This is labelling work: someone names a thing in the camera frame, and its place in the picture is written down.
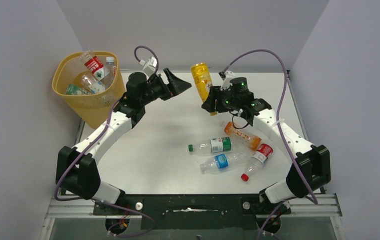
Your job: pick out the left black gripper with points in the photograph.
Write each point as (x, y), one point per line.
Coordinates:
(176, 86)

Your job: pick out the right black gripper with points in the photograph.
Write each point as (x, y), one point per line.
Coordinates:
(216, 98)

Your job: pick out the yellow juice bottle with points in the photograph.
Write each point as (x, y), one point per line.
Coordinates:
(202, 79)

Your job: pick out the green cap water bottle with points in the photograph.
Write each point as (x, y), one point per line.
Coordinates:
(213, 146)

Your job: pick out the orange drink bottle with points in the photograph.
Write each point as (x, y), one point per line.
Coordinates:
(243, 136)

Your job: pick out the blue label clear bottle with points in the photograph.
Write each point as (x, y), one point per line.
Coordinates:
(224, 162)

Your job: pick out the red cap bottle corner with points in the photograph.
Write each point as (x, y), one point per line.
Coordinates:
(93, 63)

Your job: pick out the green tea bottle table edge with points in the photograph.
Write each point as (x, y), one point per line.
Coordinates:
(75, 90)

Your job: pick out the small blue label bottle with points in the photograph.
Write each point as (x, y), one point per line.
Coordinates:
(110, 71)

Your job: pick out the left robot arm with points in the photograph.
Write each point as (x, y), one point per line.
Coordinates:
(77, 170)

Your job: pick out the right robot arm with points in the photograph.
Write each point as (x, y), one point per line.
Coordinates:
(311, 167)

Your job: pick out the yellow mesh waste bin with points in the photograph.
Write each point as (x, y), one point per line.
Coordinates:
(92, 108)

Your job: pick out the red label bottle near right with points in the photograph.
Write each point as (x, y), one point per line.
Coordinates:
(257, 161)

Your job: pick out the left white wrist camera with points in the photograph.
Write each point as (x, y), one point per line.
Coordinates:
(149, 65)

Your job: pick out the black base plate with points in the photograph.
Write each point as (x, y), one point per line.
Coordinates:
(193, 212)

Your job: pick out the aluminium rail frame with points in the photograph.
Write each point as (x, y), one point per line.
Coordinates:
(328, 206)

